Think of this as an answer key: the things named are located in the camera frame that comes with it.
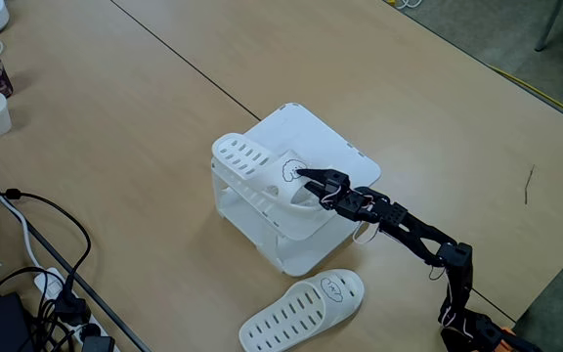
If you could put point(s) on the white slipper with dog print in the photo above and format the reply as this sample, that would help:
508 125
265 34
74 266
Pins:
242 156
286 318

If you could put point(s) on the white shoe rack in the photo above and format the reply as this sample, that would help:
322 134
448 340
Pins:
330 146

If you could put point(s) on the thin dark twig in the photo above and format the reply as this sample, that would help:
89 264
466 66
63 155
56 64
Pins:
529 183

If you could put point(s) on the grey chair leg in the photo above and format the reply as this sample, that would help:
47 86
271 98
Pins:
550 24

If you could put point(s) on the black power plug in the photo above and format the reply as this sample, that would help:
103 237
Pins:
72 309

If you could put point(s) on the white power strip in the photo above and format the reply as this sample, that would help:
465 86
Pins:
49 283

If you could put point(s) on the black power brick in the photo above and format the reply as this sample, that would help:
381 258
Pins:
5 322

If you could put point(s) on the black wall adapter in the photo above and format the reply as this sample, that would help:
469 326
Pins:
98 344

